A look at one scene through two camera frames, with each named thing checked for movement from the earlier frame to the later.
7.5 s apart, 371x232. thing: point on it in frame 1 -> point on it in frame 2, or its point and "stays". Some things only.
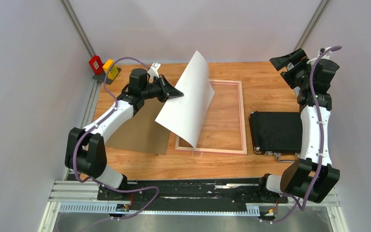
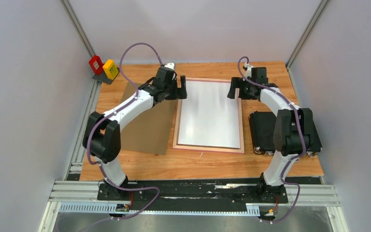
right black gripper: (280, 62) -> (237, 82)
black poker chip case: (276, 132) stays
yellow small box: (113, 71) stays
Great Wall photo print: (184, 115) -> (208, 118)
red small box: (96, 65) stays
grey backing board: (140, 132) stays
